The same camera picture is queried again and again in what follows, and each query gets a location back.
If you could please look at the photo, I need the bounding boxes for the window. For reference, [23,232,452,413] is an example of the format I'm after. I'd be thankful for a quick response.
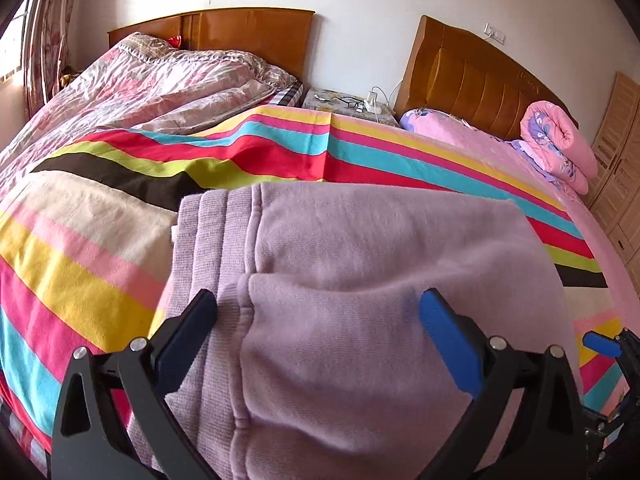
[0,0,38,81]

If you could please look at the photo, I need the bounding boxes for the striped colourful blanket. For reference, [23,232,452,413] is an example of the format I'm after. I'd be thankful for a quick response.
[0,107,633,456]

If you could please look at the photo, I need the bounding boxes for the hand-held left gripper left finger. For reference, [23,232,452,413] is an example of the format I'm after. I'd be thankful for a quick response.
[50,287,219,480]

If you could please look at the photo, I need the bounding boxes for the floral curtain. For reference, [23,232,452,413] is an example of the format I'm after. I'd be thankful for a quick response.
[22,0,86,106]

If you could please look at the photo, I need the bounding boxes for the padded wooden headboard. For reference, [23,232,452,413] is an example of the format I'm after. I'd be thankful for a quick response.
[394,15,580,142]

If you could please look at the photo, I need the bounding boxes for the flat wooden headboard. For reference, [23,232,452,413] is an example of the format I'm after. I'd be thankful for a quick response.
[107,7,317,83]

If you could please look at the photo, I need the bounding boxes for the white charger with cable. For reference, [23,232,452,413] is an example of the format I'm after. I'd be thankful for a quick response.
[361,77,407,114]

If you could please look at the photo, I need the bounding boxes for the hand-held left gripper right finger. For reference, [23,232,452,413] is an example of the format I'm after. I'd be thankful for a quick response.
[417,287,586,480]

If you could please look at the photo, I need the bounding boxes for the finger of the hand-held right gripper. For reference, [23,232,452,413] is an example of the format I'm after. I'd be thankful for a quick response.
[582,391,640,443]
[581,327,640,361]

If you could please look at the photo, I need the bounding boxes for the light wooden wardrobe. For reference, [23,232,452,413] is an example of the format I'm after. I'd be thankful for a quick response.
[582,71,640,271]

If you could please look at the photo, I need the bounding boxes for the bedside table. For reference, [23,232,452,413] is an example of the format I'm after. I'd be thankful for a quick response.
[300,87,401,128]

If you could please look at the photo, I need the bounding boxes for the lilac pants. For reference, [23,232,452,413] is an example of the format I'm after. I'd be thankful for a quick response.
[127,182,583,480]

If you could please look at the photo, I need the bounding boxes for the rolled pink floral quilt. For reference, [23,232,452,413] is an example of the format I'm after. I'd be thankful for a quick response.
[520,100,600,196]

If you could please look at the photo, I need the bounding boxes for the pink floral bed sheet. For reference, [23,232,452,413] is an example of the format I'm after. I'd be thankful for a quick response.
[397,107,640,341]

